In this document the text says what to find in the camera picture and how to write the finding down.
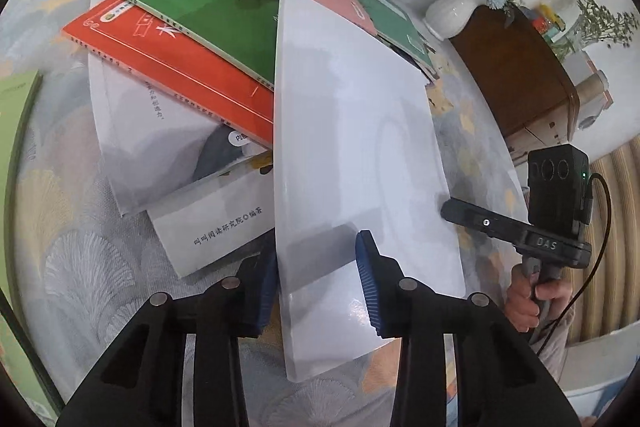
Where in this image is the red book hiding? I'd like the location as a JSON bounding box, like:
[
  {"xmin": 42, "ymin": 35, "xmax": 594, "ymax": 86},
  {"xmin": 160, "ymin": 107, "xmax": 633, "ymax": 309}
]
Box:
[{"xmin": 61, "ymin": 0, "xmax": 275, "ymax": 148}]

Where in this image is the glass vase with green plant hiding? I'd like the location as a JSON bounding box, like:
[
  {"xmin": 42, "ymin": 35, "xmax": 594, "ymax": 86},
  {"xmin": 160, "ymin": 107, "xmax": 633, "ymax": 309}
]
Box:
[{"xmin": 550, "ymin": 0, "xmax": 640, "ymax": 62}]

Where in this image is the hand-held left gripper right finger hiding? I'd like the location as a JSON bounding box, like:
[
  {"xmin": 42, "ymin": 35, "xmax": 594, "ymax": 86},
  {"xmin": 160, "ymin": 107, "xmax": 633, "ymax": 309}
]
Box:
[{"xmin": 355, "ymin": 230, "xmax": 583, "ymax": 427}]

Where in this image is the person's right hand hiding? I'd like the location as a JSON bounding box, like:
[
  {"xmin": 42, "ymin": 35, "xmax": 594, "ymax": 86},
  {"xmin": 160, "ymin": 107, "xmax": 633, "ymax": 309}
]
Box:
[{"xmin": 505, "ymin": 264, "xmax": 576, "ymax": 333}]

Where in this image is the person's right forearm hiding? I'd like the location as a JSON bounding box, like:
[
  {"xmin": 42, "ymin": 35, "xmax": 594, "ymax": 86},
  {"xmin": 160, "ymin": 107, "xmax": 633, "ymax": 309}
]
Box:
[{"xmin": 535, "ymin": 317, "xmax": 573, "ymax": 408}]

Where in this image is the light green book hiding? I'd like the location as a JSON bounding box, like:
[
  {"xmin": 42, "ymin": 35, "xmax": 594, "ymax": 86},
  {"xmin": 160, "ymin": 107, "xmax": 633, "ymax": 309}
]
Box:
[{"xmin": 0, "ymin": 69, "xmax": 63, "ymax": 425}]

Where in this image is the white plastic appliance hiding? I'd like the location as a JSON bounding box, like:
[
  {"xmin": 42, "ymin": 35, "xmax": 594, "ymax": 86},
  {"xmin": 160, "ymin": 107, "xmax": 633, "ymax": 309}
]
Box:
[{"xmin": 570, "ymin": 69, "xmax": 613, "ymax": 135}]

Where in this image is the white book with black lettering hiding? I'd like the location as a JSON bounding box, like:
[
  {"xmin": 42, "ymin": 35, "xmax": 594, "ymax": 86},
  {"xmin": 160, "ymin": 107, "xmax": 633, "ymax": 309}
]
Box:
[{"xmin": 146, "ymin": 157, "xmax": 277, "ymax": 279}]

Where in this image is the plain white cover book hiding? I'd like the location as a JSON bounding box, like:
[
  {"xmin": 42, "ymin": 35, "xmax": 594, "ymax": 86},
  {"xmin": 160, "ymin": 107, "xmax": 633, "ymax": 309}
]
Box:
[{"xmin": 272, "ymin": 0, "xmax": 468, "ymax": 384}]

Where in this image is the brown wooden cabinet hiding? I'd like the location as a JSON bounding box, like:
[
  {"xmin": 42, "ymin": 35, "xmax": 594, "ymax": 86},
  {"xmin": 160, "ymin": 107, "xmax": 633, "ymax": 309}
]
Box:
[{"xmin": 447, "ymin": 4, "xmax": 581, "ymax": 152}]

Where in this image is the white ceramic vase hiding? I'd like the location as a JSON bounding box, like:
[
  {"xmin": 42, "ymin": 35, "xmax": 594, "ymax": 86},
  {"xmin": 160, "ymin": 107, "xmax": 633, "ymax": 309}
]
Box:
[{"xmin": 425, "ymin": 0, "xmax": 493, "ymax": 40}]

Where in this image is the teal green book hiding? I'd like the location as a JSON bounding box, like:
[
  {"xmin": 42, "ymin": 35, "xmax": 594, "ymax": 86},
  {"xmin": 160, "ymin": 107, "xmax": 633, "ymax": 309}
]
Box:
[{"xmin": 336, "ymin": 0, "xmax": 441, "ymax": 82}]

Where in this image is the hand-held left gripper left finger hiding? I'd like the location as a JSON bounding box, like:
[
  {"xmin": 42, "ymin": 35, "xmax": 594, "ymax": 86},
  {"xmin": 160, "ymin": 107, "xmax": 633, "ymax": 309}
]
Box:
[{"xmin": 55, "ymin": 247, "xmax": 280, "ymax": 427}]

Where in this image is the beige ribbed cushion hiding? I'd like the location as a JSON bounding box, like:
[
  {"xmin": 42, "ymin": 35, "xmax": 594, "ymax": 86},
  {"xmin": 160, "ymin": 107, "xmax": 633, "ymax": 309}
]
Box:
[{"xmin": 575, "ymin": 139, "xmax": 640, "ymax": 343}]

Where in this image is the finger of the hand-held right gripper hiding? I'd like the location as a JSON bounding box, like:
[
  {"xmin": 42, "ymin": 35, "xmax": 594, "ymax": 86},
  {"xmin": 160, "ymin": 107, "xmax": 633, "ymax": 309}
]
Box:
[{"xmin": 441, "ymin": 198, "xmax": 531, "ymax": 242}]

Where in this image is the white book with grey text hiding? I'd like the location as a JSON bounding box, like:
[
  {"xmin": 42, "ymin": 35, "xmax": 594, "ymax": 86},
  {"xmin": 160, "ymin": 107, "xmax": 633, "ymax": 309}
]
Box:
[{"xmin": 87, "ymin": 52, "xmax": 275, "ymax": 218}]

